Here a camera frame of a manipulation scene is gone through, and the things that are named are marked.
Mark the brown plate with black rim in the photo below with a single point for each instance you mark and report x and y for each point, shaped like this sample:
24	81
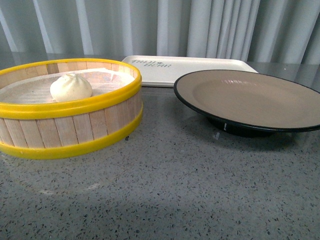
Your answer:
242	102

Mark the white steamer liner cloth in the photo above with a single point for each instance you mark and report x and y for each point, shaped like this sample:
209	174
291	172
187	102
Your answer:
36	90

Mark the white steamed bun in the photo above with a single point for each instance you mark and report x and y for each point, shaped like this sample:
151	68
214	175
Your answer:
70	87

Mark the white rectangular bear tray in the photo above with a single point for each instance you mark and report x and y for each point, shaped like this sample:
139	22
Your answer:
163	71

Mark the yellow-rimmed bamboo steamer basket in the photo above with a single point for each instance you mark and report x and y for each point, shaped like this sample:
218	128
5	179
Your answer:
66	129

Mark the grey pleated curtain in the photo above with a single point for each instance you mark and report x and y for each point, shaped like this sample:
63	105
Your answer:
280	31

